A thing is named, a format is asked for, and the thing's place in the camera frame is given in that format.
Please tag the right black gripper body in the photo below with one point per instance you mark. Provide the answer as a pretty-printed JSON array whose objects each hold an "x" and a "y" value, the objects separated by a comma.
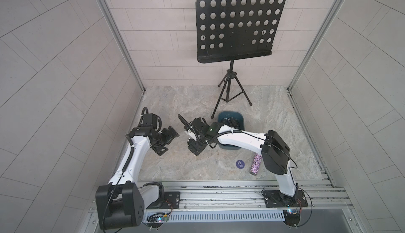
[{"x": 202, "y": 136}]

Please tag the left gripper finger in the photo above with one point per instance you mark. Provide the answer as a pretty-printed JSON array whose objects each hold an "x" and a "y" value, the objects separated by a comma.
[
  {"x": 160, "y": 150},
  {"x": 172, "y": 133}
]

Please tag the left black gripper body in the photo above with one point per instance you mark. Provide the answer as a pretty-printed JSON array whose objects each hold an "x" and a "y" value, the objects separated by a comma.
[{"x": 159, "y": 139}]

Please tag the black car key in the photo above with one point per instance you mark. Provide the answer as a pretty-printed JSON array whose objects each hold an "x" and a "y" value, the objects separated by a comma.
[{"x": 234, "y": 123}]

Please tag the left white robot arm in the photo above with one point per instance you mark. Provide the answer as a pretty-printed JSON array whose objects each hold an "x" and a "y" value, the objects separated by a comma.
[{"x": 121, "y": 203}]

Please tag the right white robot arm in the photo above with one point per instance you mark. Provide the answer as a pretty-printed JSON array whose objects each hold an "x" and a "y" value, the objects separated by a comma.
[{"x": 274, "y": 151}]

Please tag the teal plastic storage box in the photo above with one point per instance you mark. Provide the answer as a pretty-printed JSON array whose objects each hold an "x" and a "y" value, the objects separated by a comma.
[{"x": 231, "y": 114}]

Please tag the round purple lid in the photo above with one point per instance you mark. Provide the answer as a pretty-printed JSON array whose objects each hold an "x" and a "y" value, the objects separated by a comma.
[{"x": 240, "y": 164}]

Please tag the purple glitter tube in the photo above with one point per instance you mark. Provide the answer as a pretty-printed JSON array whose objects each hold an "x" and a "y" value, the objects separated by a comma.
[{"x": 256, "y": 164}]

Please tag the left circuit board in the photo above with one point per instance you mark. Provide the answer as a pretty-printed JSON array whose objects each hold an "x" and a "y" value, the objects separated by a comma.
[{"x": 156, "y": 220}]

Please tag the circuit board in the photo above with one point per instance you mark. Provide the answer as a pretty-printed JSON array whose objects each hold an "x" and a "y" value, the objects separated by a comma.
[
  {"x": 156, "y": 220},
  {"x": 292, "y": 217}
]

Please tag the black perforated music stand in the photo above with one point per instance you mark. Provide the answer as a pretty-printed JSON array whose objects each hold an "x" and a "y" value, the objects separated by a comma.
[{"x": 230, "y": 30}]

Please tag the right circuit board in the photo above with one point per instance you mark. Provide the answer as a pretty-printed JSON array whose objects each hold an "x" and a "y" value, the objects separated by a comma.
[{"x": 292, "y": 217}]

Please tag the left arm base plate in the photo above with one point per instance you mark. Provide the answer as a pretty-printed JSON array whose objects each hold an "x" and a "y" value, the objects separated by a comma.
[{"x": 170, "y": 201}]

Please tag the aluminium mounting rail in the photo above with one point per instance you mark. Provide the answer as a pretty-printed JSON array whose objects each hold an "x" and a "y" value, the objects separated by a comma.
[{"x": 209, "y": 200}]

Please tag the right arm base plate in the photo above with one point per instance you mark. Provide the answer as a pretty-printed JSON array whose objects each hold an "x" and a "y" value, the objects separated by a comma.
[{"x": 275, "y": 199}]

